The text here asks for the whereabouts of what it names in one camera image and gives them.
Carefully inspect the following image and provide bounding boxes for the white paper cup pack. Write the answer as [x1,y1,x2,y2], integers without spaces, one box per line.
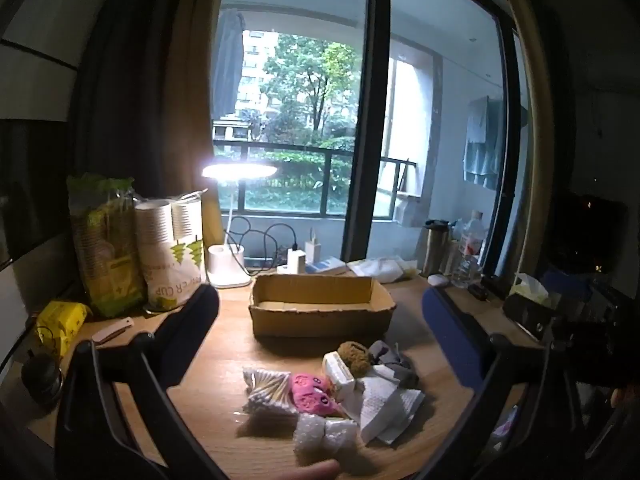
[134,189,208,311]

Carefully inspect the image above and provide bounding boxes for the black electronic device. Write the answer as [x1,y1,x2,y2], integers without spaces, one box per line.
[554,191,629,272]

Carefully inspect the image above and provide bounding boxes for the white pronged charger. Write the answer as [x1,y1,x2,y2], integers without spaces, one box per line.
[304,229,324,264]

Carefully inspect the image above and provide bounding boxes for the pink plush toy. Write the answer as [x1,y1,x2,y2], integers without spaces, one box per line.
[289,372,342,419]

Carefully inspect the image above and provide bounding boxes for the black cable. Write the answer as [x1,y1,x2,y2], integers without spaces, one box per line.
[226,216,267,262]
[262,223,301,267]

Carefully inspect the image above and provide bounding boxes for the black window frame post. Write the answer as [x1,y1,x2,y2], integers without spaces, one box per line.
[342,0,392,262]

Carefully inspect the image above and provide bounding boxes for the white appliance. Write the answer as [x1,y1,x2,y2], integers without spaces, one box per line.
[393,194,427,229]

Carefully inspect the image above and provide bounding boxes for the steel thermos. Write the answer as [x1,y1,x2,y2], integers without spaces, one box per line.
[423,218,451,277]

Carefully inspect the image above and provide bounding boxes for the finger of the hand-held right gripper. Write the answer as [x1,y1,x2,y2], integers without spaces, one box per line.
[502,292,556,342]

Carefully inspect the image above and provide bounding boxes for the small white box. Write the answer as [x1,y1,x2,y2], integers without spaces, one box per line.
[322,351,357,397]

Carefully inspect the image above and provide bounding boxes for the hanging dark garment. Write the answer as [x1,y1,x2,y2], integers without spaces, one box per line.
[212,8,246,122]

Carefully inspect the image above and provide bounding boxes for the yellow tissue pack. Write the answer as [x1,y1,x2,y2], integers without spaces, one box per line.
[509,272,562,307]

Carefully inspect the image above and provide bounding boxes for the brown cardboard box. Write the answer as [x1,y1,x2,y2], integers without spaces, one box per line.
[249,273,397,341]

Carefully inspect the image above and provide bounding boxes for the clear water bottle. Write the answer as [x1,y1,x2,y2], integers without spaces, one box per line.
[452,209,489,289]

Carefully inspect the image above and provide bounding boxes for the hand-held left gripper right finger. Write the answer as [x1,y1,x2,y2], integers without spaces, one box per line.
[415,287,586,480]

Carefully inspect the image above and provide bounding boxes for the black round object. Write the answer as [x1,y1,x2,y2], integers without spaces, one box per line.
[21,351,64,407]

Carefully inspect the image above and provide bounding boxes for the clear bubble wrap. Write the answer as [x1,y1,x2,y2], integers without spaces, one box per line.
[292,414,359,459]

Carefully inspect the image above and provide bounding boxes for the yellow packet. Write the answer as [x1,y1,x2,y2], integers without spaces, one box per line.
[34,300,94,357]

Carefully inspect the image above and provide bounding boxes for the black balcony railing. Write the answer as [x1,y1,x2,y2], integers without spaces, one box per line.
[212,139,419,221]

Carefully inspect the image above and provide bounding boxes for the blue white box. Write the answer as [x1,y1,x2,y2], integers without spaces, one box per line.
[244,256,347,277]

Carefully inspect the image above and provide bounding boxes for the cotton swab bag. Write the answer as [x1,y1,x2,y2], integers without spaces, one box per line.
[242,366,299,417]

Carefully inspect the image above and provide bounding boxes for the green tree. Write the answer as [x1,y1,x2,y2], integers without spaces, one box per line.
[250,34,362,147]

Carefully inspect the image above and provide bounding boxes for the grey cloth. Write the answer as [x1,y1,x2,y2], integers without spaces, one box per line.
[369,339,422,389]

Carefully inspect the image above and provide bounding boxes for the white desk lamp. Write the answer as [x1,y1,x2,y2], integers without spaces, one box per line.
[201,162,278,289]

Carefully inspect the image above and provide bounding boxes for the white textured paper towel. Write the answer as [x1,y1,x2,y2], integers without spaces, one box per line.
[347,376,427,446]

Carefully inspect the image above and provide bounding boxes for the white plastic bag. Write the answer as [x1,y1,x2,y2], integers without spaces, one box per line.
[347,256,419,284]

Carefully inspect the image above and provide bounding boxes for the person's left hand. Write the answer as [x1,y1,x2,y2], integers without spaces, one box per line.
[279,459,344,480]

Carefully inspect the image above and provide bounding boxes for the small white folding tool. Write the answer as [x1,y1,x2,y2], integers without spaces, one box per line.
[92,316,136,344]

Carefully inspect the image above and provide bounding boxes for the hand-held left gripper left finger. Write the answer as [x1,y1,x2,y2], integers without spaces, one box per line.
[55,285,228,480]

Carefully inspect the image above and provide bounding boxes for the hanging teal towels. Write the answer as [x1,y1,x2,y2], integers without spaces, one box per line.
[463,95,504,191]

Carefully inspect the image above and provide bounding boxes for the brown fuzzy ball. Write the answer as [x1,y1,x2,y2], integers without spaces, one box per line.
[337,341,374,379]

